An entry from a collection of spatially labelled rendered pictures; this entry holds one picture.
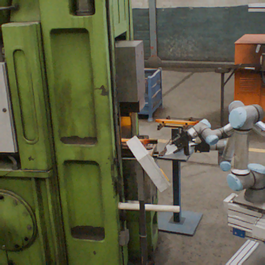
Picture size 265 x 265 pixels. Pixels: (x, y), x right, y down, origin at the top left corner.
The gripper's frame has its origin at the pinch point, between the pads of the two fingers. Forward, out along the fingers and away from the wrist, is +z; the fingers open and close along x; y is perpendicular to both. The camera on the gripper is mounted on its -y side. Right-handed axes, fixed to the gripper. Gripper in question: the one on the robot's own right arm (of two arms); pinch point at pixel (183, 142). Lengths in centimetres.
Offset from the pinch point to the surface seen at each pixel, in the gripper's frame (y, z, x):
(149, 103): 71, 90, 355
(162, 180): -1, 6, -70
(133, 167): 16.0, 36.7, -15.7
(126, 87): -48, 38, -17
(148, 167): -10, 14, -73
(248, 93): 49, -61, 333
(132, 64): -64, 33, -17
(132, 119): -10, 45, 23
